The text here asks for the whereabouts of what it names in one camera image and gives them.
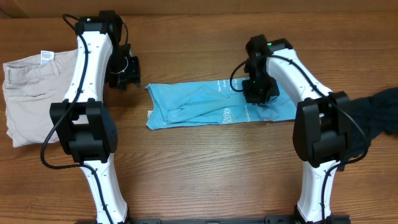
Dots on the folded beige khaki pants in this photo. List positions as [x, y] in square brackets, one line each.
[29, 88]

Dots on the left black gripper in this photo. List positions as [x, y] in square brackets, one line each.
[134, 76]

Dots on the light blue printed t-shirt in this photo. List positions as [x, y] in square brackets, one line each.
[212, 102]

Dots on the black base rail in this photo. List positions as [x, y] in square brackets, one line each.
[217, 221]

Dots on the black Nike garment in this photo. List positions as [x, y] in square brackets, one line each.
[373, 115]

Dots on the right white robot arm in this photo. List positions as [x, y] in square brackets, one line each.
[322, 129]

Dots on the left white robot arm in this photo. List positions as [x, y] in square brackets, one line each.
[85, 128]

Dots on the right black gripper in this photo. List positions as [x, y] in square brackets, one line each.
[254, 99]

